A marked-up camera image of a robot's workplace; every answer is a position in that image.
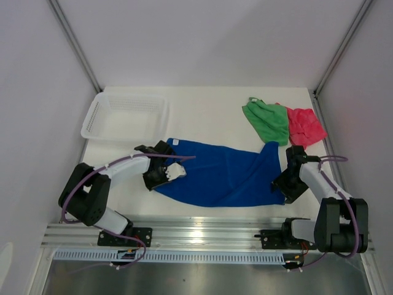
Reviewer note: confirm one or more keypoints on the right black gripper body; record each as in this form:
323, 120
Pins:
291, 187

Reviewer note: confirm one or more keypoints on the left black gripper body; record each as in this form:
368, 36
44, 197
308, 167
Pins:
153, 179

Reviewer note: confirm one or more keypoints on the white plastic basket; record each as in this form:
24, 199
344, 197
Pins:
126, 117

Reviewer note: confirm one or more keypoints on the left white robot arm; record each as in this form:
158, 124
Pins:
85, 195

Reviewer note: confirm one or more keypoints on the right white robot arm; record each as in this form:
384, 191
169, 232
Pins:
341, 226

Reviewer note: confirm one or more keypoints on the aluminium corner post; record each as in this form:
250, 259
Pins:
343, 46
73, 42

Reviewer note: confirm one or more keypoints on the pink towel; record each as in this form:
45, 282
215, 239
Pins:
305, 128

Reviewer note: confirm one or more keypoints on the blue towel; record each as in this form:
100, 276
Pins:
219, 176

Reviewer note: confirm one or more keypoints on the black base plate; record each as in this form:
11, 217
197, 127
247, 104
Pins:
131, 237
275, 239

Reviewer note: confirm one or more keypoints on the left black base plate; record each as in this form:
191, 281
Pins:
131, 237

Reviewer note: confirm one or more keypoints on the aluminium front rail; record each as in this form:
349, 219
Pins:
173, 233

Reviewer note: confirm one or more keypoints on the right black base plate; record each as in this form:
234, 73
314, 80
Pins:
275, 239

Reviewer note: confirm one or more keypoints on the left aluminium corner post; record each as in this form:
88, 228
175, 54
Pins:
73, 42

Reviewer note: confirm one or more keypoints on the green towel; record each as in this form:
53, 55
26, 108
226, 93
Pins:
270, 121

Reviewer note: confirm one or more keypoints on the white slotted cable duct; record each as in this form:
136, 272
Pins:
201, 257

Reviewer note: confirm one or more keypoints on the right aluminium corner post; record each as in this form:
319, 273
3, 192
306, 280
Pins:
343, 46

